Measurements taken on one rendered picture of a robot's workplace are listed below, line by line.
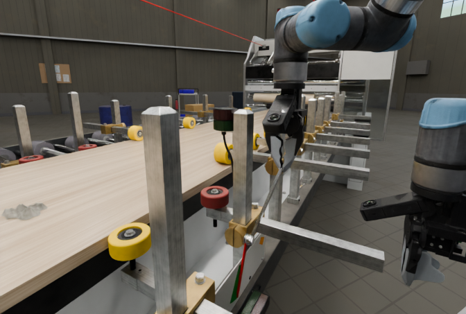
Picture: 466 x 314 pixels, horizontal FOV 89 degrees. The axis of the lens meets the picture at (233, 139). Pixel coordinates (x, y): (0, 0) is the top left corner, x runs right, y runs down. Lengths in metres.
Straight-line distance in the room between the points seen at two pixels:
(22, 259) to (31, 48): 12.36
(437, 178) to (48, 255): 0.68
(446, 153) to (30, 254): 0.73
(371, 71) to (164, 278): 2.83
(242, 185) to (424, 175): 0.34
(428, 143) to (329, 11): 0.27
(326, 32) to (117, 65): 12.19
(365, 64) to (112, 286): 2.85
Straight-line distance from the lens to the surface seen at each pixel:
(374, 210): 0.56
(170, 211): 0.36
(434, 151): 0.51
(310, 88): 3.09
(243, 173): 0.56
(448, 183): 0.52
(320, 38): 0.44
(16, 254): 0.62
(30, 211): 0.74
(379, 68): 3.00
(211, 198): 0.66
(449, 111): 0.50
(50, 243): 0.61
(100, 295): 0.66
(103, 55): 12.54
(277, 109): 0.52
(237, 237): 0.60
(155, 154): 0.33
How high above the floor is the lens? 1.20
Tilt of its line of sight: 13 degrees down
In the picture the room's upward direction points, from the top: straight up
